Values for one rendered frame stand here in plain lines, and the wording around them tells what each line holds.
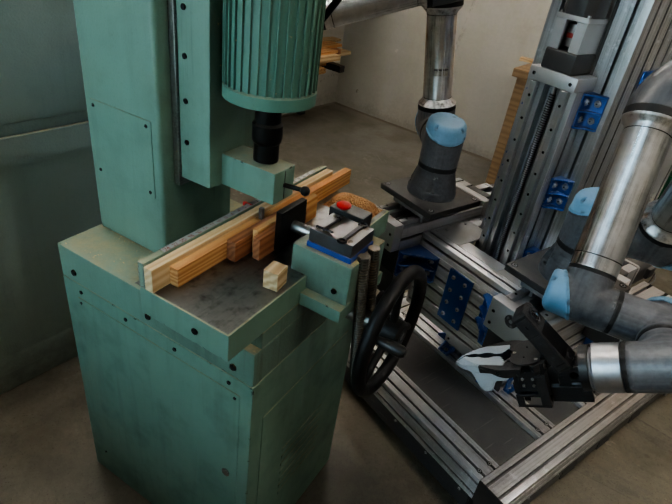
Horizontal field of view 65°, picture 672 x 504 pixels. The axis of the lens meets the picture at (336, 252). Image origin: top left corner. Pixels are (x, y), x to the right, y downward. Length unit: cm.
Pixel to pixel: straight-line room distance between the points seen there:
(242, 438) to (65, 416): 95
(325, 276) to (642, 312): 54
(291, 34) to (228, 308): 48
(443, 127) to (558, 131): 31
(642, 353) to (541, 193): 74
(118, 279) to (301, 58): 61
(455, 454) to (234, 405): 77
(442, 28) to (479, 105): 280
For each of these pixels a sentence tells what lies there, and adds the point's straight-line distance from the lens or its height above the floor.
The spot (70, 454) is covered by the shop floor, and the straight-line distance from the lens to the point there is 194.
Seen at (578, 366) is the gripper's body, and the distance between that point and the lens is 89.
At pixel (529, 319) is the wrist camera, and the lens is 87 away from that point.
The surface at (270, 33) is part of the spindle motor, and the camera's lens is 94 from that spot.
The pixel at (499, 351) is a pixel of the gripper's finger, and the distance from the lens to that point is 95.
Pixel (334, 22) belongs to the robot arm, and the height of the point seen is 127.
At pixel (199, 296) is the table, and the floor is 90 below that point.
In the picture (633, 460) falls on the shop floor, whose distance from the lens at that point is 230.
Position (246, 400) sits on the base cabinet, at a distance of 112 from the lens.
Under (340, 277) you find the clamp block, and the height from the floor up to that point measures 93.
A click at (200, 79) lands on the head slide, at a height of 122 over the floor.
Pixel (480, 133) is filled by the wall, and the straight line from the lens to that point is 444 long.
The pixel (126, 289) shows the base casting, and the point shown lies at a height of 78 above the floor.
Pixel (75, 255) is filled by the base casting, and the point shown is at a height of 79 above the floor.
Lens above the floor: 151
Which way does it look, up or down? 32 degrees down
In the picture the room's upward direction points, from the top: 9 degrees clockwise
